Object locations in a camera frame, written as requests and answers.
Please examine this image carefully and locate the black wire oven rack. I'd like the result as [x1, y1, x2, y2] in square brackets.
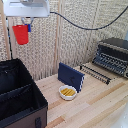
[79, 64, 112, 86]

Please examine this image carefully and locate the beige woven folding screen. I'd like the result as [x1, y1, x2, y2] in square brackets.
[0, 0, 128, 82]

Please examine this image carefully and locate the black cable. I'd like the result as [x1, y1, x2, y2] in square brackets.
[49, 5, 128, 32]

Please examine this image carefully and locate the black fabric storage bin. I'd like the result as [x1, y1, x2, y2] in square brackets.
[0, 58, 49, 128]

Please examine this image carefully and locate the red plastic cup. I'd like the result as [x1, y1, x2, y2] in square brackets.
[12, 24, 30, 46]

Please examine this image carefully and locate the dark blue box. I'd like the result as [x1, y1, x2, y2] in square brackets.
[57, 62, 85, 94]

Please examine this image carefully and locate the white bowl with yellow food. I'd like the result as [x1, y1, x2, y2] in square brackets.
[58, 84, 78, 101]

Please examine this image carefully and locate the black toaster oven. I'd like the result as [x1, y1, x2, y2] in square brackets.
[91, 37, 128, 80]

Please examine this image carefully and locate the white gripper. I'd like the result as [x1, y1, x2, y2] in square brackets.
[2, 0, 51, 33]

